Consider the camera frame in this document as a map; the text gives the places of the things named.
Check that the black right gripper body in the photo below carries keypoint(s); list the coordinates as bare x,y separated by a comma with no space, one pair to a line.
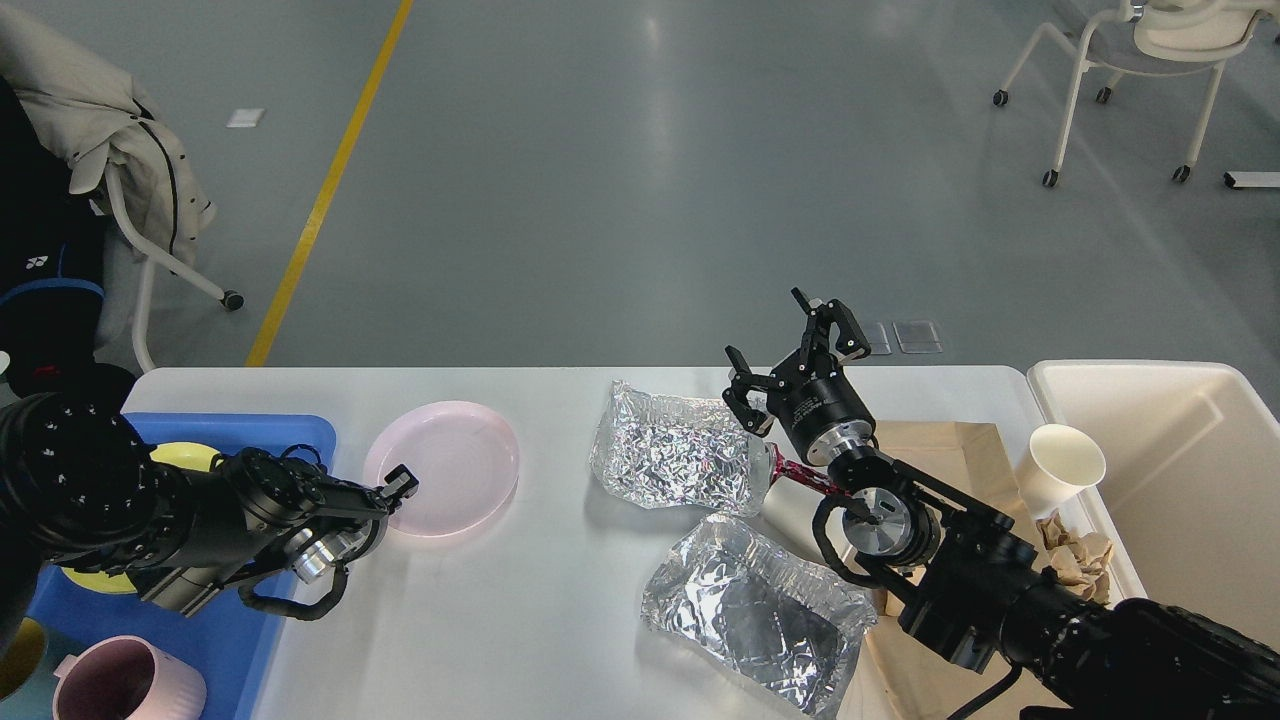
823,418

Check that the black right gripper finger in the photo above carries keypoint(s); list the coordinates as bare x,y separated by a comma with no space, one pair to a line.
832,337
743,383

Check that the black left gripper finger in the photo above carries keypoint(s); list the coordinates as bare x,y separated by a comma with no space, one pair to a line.
398,485

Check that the pink plate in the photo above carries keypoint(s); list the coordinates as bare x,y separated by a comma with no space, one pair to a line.
467,460

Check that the pink ribbed mug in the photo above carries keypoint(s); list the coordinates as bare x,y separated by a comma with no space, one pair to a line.
127,677

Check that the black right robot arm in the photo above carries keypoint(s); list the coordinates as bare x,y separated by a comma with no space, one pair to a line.
966,581

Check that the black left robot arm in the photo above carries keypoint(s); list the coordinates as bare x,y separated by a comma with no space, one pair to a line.
81,490

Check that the crumpled foil tray upper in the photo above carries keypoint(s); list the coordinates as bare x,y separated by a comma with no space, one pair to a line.
664,451

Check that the crumpled foil tray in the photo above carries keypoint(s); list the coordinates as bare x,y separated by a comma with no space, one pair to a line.
664,451
790,627

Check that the crumpled foil tray lower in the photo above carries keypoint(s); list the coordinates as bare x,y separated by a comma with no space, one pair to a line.
790,627

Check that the blue plastic tray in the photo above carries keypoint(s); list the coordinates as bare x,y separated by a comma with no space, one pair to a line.
228,644

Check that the white chair with jacket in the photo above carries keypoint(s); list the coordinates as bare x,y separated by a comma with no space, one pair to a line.
154,258

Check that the white paper cup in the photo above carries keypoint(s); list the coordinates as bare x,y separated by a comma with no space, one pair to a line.
1061,462

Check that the brown paper bag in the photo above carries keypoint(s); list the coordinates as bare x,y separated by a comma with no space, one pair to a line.
897,677

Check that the yellow plate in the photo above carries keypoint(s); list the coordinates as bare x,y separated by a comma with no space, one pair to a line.
182,455

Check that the crumpled brown paper ball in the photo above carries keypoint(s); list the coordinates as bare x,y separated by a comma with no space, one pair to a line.
1081,563

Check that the white plastic bin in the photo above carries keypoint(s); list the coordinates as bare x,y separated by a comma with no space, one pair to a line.
1191,493

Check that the teal mug yellow inside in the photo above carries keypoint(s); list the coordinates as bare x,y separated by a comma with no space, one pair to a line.
28,679

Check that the person in black clothes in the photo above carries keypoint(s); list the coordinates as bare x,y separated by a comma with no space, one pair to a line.
52,273

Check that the white chair on casters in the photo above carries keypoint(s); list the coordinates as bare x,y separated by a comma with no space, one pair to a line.
1143,39

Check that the beige jacket on chair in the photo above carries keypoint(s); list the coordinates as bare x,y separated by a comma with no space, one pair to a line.
85,110

